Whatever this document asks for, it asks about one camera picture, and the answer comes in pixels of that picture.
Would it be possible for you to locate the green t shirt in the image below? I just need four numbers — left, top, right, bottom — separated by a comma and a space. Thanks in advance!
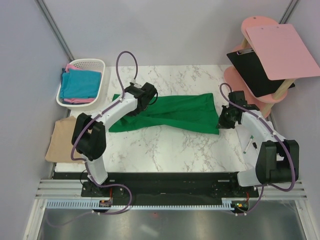
109, 93, 220, 135

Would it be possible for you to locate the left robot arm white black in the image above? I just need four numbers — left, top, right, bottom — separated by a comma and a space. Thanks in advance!
71, 82, 158, 197

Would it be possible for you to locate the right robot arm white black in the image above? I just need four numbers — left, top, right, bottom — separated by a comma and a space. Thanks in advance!
216, 91, 300, 197

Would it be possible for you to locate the white pen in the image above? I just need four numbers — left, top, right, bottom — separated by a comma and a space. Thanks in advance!
243, 135, 254, 154

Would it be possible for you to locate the white paper sheet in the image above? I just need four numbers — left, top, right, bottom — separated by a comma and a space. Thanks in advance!
235, 119, 275, 170

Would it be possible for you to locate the pink wooden side shelf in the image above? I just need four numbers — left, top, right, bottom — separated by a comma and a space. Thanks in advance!
224, 16, 288, 118

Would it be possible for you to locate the black clipboard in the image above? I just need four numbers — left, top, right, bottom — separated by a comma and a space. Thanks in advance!
226, 48, 285, 98

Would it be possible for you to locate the teal folded t shirt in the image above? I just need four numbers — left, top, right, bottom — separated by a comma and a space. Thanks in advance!
59, 69, 102, 99

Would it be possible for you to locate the pink folded t shirt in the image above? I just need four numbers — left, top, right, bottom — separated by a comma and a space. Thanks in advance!
63, 63, 95, 105

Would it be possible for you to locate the pink clipboard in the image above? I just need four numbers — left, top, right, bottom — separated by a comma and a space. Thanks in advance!
246, 24, 320, 81

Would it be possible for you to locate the dark blue folded t shirt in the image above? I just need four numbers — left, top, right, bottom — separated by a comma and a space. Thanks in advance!
60, 68, 66, 82

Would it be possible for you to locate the beige folded t shirt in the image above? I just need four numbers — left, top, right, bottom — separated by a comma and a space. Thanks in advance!
45, 116, 84, 164

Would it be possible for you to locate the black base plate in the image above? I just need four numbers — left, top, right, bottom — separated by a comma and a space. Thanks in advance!
53, 172, 259, 206

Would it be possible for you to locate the white slotted cable duct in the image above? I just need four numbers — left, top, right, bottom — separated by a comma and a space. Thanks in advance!
46, 198, 236, 211

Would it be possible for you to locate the aluminium frame rail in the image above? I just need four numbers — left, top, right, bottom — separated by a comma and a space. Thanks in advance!
35, 179, 83, 199

